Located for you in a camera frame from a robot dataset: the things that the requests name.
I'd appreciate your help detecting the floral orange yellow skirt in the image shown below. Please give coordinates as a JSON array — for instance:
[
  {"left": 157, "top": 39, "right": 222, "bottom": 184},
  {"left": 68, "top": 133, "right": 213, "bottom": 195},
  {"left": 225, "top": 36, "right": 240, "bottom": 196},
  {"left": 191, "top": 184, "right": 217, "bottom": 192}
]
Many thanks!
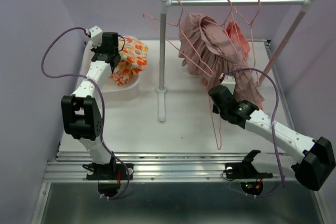
[{"left": 110, "top": 36, "right": 149, "bottom": 86}]

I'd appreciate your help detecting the dusty pink ruffled skirt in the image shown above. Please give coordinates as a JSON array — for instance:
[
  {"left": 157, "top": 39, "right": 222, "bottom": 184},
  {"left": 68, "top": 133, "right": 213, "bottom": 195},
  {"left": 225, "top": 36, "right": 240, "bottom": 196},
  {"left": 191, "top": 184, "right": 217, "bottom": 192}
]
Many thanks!
[{"left": 178, "top": 13, "right": 264, "bottom": 106}]

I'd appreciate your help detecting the coral pink skirt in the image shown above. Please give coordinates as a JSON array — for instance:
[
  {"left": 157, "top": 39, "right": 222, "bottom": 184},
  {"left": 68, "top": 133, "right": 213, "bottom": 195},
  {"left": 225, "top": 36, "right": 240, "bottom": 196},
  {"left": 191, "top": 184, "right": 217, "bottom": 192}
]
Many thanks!
[{"left": 226, "top": 20, "right": 250, "bottom": 60}]

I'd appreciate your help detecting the pink hanger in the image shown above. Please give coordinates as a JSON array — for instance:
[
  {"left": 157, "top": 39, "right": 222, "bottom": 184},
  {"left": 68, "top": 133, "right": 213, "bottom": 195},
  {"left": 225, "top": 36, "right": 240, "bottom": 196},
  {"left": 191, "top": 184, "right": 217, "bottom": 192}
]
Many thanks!
[
  {"left": 143, "top": 0, "right": 184, "bottom": 50},
  {"left": 178, "top": 13, "right": 243, "bottom": 81},
  {"left": 212, "top": 6, "right": 237, "bottom": 150},
  {"left": 237, "top": 0, "right": 261, "bottom": 86}
]

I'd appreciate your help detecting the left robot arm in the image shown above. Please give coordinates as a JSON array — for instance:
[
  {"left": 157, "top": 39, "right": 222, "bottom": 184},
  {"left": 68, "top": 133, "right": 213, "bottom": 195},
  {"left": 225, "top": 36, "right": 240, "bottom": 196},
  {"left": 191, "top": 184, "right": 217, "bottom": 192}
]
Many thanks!
[{"left": 61, "top": 30, "right": 121, "bottom": 179}]

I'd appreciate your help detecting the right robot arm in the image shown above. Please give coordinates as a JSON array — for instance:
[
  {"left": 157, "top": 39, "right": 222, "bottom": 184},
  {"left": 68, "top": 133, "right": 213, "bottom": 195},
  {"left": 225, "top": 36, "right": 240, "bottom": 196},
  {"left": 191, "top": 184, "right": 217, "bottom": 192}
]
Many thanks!
[{"left": 208, "top": 85, "right": 335, "bottom": 191}]

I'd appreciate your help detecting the white plastic basin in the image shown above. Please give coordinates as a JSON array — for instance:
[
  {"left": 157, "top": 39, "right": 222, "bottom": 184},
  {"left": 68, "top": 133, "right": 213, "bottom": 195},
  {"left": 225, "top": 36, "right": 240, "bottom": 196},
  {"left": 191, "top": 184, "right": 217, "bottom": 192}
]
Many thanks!
[{"left": 80, "top": 41, "right": 142, "bottom": 101}]

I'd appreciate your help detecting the white clothes rack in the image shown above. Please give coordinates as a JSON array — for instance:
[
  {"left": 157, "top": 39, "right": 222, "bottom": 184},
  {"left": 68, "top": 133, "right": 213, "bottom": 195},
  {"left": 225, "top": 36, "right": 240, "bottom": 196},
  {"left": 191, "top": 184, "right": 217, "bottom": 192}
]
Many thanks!
[{"left": 157, "top": 0, "right": 316, "bottom": 122}]

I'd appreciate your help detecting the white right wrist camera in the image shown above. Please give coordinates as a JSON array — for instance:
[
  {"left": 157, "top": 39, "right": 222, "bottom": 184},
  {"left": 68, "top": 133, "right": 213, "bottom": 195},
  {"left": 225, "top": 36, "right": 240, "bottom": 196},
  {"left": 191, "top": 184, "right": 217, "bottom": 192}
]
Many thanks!
[{"left": 219, "top": 73, "right": 236, "bottom": 94}]

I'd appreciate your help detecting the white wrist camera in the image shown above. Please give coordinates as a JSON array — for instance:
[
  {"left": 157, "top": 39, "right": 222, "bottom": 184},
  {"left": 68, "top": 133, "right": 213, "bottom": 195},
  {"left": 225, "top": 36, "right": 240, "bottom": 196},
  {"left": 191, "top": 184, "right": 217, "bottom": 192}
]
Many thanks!
[
  {"left": 219, "top": 73, "right": 236, "bottom": 94},
  {"left": 88, "top": 26, "right": 103, "bottom": 48}
]

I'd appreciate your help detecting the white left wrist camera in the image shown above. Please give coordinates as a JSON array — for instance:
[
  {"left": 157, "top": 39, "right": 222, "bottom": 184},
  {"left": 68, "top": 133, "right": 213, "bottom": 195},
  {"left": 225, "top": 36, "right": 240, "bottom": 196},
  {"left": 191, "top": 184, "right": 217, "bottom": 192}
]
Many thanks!
[{"left": 88, "top": 26, "right": 103, "bottom": 48}]

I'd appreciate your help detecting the aluminium rail frame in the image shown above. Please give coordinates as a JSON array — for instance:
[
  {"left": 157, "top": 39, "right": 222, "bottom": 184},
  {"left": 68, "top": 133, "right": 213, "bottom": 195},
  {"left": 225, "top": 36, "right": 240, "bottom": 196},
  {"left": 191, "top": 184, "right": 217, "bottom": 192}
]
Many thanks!
[{"left": 39, "top": 40, "right": 333, "bottom": 223}]

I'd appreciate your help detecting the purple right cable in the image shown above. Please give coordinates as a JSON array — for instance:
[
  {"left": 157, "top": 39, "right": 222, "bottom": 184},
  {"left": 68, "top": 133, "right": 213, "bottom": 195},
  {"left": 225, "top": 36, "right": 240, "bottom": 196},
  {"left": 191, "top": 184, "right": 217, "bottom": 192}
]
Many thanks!
[{"left": 223, "top": 68, "right": 287, "bottom": 200}]

